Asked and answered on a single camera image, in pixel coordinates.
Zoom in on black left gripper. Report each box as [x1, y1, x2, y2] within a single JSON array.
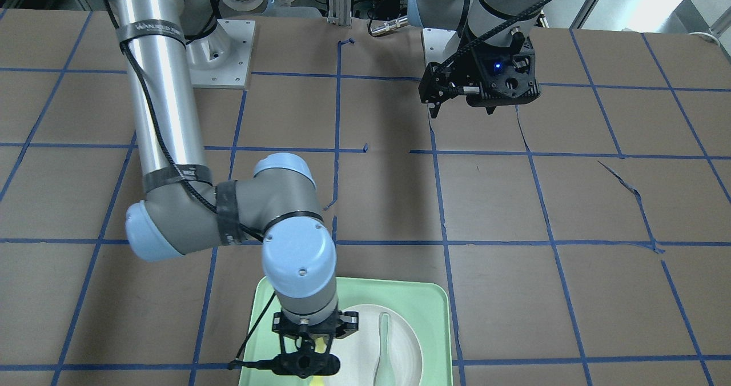
[[419, 35, 541, 119]]

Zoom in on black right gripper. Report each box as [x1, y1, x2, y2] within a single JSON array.
[[272, 311, 360, 365]]

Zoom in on white round plate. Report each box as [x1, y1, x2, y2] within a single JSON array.
[[324, 304, 423, 385]]

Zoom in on yellow fork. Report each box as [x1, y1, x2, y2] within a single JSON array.
[[309, 337, 329, 386]]

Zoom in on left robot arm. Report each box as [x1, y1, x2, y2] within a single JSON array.
[[407, 0, 553, 118]]

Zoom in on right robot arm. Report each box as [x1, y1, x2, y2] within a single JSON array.
[[103, 0, 359, 378]]

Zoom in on light green tray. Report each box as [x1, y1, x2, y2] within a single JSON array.
[[238, 276, 454, 386]]

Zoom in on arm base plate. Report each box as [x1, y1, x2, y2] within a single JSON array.
[[186, 19, 256, 89], [422, 29, 460, 65]]

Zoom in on black cables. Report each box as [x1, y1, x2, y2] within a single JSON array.
[[351, 0, 415, 21]]

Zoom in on aluminium frame post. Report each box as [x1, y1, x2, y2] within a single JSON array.
[[327, 0, 352, 29]]

